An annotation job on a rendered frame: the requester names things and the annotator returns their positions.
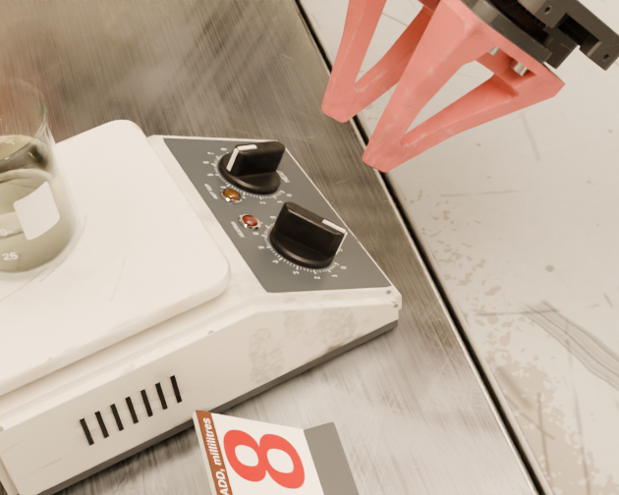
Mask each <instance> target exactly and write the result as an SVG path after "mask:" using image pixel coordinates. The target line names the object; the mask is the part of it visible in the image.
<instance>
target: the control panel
mask: <svg viewBox="0 0 619 495"><path fill-rule="evenodd" d="M163 141H164V143H165V144H166V146H167V147H168V149H169V150H170V152H171V153H172V154H173V156H174V157H175V159H176V160H177V162H178V163H179V165H180V166H181V168H182V169H183V171H184V172H185V174H186V175H187V177H188V178H189V180H190V181H191V183H192V184H193V185H194V187H195V188H196V190H197V192H198V193H199V195H200V196H201V198H202V199H203V201H204V202H205V204H206V205H207V207H208V208H209V210H210V211H211V212H212V214H213V215H214V217H215V218H216V220H217V221H218V223H219V224H220V226H221V227H222V229H223V230H224V232H225V233H226V235H227V236H228V238H229V239H230V240H231V242H232V243H233V245H234V246H235V248H236V249H237V251H238V252H239V254H240V255H241V257H242V258H243V260H244V261H245V263H246V264H247V266H248V267H249V268H250V270H251V271H252V273H253V275H254V276H255V278H256V279H257V281H258V282H259V284H260V285H261V287H262V288H263V289H264V290H265V291H266V292H267V293H291V292H309V291H329V290H348V289H367V288H386V287H389V286H392V285H391V284H390V282H389V281H388V280H387V279H386V277H385V276H384V275H383V273H382V272H381V271H380V270H379V268H378V267H377V266H376V264H375V263H374V262H373V261H372V259H371V258H370V257H369V255H368V254H367V253H366V251H365V250H364V249H363V248H362V246H361V245H360V244H359V242H358V241H357V240H356V239H355V237H354V236H353V235H352V233H351V232H350V231H349V230H348V228H347V227H346V226H345V225H344V223H343V222H342V221H341V219H340V218H339V217H338V216H337V214H336V213H335V212H334V210H333V209H332V208H331V207H330V205H329V204H328V203H327V201H326V200H325V199H324V198H323V196H322V195H321V194H320V193H319V191H318V190H317V189H316V187H315V186H314V185H313V184H312V182H311V181H310V179H309V178H308V177H307V176H306V174H305V173H304V172H303V171H302V169H301V168H300V167H299V165H298V164H297V163H296V162H295V160H294V159H293V158H292V156H291V155H290V154H289V153H288V151H287V150H285V153H284V155H283V157H282V159H281V162H280V164H279V166H278V169H277V170H276V171H277V173H278V174H279V176H280V179H281V183H280V186H279V188H278V190H277V191H276V192H274V193H271V194H256V193H251V192H246V191H243V190H241V189H239V188H237V187H235V186H234V185H232V184H231V183H230V182H228V181H227V180H226V179H225V178H224V177H223V176H222V174H221V173H220V171H219V162H220V160H221V157H222V156H223V155H225V154H227V153H230V152H233V149H234V147H235V145H237V144H244V143H253V142H262V141H240V140H217V139H193V138H170V137H163ZM227 189H232V190H235V191H236V192H237V193H238V194H239V196H240V198H239V199H237V200H234V199H231V198H228V197H227V196H226V195H225V194H224V191H225V190H227ZM288 201H291V202H294V203H296V204H298V205H299V206H301V207H303V208H305V209H307V210H309V211H311V212H313V213H315V214H317V215H319V216H321V217H323V218H325V219H327V220H329V221H331V222H333V223H335V224H337V225H339V226H341V227H342V228H344V230H346V231H345V232H347V233H348V234H347V236H346V238H345V240H344V242H343V244H342V245H341V247H340V249H339V251H338V253H337V254H335V256H334V258H333V260H332V262H331V264H330V265H328V266H327V267H324V268H319V269H312V268H306V267H303V266H300V265H297V264H295V263H293V262H291V261H289V260H288V259H286V258H285V257H283V256H282V255H281V254H279V253H278V252H277V251H276V250H275V248H274V247H273V245H272V244H271V242H270V239H269V235H270V232H271V230H272V228H273V227H274V223H275V221H276V219H277V217H278V215H279V212H280V210H281V208H282V206H283V204H284V203H285V202H288ZM245 215H251V216H253V217H255V218H256V219H257V222H258V224H257V226H250V225H248V224H246V223H245V222H244V221H243V220H242V218H243V216H245Z"/></svg>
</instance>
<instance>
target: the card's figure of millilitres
mask: <svg viewBox="0 0 619 495"><path fill-rule="evenodd" d="M213 421H214V425H215V429H216V432H217V436H218V440H219V444H220V447H221V451H222V455H223V459H224V462H225V466H226V469H227V473H228V476H229V480H230V484H231V487H232V491H233V495H314V492H313V489H312V486H311V482H310V477H309V474H308V471H307V468H306V465H305V462H304V459H303V455H302V452H301V449H300V446H299V443H298V440H297V437H296V434H295V431H290V430H284V429H279V428H273V427H267V426H262V425H256V424H250V423H244V422H239V421H234V420H228V419H223V418H217V417H214V418H213Z"/></svg>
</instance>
